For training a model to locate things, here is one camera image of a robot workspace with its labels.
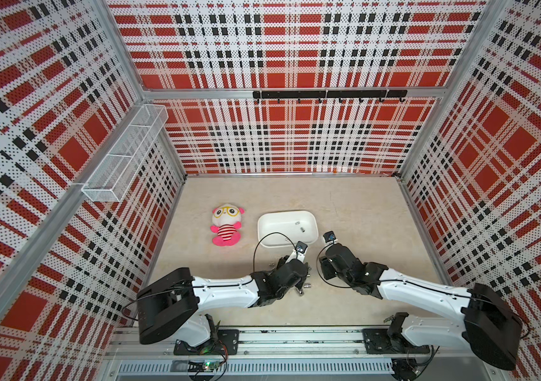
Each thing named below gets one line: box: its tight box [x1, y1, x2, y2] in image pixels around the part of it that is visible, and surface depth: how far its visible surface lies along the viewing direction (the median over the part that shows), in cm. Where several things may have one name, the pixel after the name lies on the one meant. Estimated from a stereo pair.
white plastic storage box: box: [257, 210, 319, 247], surface depth 103 cm
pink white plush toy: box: [210, 203, 246, 247], surface depth 98 cm
